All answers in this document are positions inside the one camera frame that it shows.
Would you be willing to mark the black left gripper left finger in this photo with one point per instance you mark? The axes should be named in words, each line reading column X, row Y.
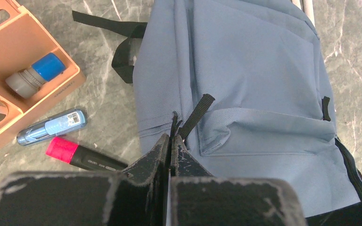
column 135, row 196

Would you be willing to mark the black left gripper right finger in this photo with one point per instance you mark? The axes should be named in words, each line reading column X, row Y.
column 199, row 199

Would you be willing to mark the blue grey student backpack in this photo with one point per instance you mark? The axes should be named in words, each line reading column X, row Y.
column 273, row 111

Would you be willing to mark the blue correction tape dispenser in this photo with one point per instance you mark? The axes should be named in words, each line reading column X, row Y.
column 56, row 125

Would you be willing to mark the grey blue cylinder bottle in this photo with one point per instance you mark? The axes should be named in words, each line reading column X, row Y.
column 27, row 82

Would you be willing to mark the peach plastic file organizer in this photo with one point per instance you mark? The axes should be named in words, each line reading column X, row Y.
column 23, row 41

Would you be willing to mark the aluminium frame rail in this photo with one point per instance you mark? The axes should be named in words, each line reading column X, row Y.
column 307, row 7

